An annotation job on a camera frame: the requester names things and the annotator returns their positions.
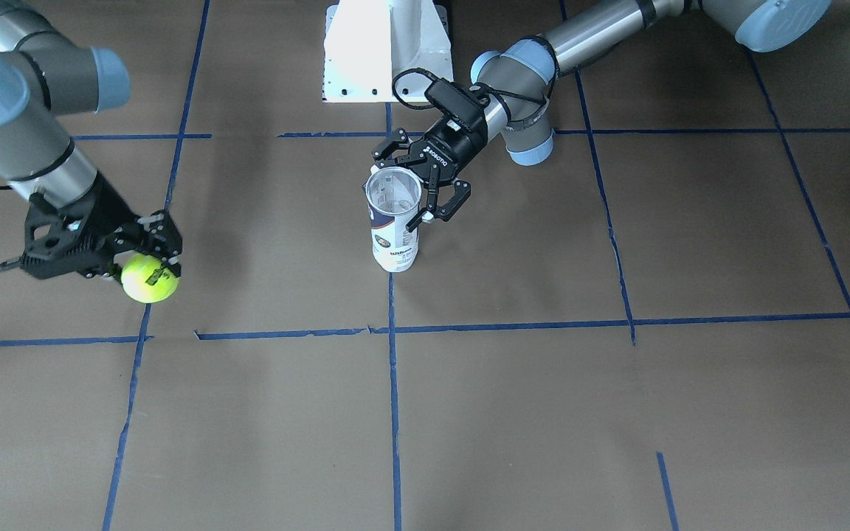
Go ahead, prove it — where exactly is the yellow tennis ball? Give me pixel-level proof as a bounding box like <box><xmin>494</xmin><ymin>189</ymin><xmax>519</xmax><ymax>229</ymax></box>
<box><xmin>120</xmin><ymin>254</ymin><xmax>179</xmax><ymax>305</ymax></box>

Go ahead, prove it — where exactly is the clear tennis ball can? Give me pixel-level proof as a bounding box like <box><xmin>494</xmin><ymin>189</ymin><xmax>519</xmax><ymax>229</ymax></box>
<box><xmin>363</xmin><ymin>166</ymin><xmax>422</xmax><ymax>273</ymax></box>

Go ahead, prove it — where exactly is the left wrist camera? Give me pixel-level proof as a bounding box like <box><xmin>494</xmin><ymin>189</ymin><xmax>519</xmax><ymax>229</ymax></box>
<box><xmin>424</xmin><ymin>78</ymin><xmax>483</xmax><ymax>122</ymax></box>

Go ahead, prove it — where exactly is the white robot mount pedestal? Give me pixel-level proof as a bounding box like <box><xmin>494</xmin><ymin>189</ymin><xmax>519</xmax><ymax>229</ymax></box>
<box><xmin>322</xmin><ymin>1</ymin><xmax>453</xmax><ymax>103</ymax></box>

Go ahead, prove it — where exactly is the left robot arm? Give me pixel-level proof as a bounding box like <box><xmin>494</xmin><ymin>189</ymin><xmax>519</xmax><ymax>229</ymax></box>
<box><xmin>373</xmin><ymin>1</ymin><xmax>830</xmax><ymax>232</ymax></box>

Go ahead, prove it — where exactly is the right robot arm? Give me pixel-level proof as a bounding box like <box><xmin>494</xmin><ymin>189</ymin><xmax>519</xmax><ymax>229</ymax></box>
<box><xmin>0</xmin><ymin>1</ymin><xmax>182</xmax><ymax>300</ymax></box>

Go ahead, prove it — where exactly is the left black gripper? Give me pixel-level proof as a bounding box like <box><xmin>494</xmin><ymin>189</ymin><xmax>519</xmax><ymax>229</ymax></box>
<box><xmin>372</xmin><ymin>107</ymin><xmax>489</xmax><ymax>234</ymax></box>

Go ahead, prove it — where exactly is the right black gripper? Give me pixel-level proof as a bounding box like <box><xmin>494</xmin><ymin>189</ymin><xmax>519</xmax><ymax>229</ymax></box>
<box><xmin>19</xmin><ymin>173</ymin><xmax>183</xmax><ymax>287</ymax></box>

